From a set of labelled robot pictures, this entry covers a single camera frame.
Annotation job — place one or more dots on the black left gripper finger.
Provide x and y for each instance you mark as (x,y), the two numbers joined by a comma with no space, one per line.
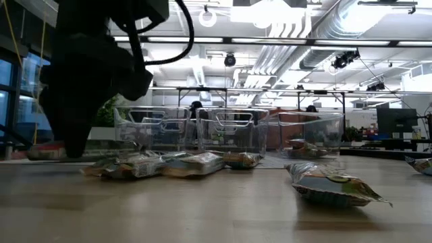
(72,125)

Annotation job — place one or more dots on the red chocolate chip granola bar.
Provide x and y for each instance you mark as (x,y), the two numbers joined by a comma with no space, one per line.
(45,151)
(305,148)

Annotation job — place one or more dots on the orange peanut butter granola bar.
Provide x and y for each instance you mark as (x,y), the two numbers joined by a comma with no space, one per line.
(135,165)
(194,164)
(241,160)

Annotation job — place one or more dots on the wrapped chewy granola bar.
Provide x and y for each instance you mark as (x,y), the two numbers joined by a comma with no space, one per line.
(332,187)

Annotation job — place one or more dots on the small green potted plant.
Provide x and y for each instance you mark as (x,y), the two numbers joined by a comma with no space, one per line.
(107,114)

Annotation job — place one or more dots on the clear plastic bin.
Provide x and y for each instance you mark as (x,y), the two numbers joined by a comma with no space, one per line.
(233,135)
(317,131)
(152,135)

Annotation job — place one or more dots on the person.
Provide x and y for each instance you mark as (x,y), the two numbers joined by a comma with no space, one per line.
(311,108)
(195,105)

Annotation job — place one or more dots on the black computer monitor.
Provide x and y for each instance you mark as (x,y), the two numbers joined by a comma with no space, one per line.
(396,119)

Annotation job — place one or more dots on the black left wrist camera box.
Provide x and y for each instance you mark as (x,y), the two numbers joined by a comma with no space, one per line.
(148,10)

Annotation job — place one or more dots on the black background table frame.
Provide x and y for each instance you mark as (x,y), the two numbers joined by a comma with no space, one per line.
(202,89)

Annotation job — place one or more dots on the black overhead frame beam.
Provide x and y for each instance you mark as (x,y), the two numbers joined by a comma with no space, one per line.
(227,40)

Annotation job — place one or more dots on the black hanging camera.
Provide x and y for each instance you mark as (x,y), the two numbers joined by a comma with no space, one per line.
(229,60)

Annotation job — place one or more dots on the silver ceiling duct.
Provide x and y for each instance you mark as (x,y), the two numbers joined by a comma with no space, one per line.
(334,20)

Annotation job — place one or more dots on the black ceiling camera cluster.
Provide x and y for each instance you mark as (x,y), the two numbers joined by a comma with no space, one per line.
(344,60)

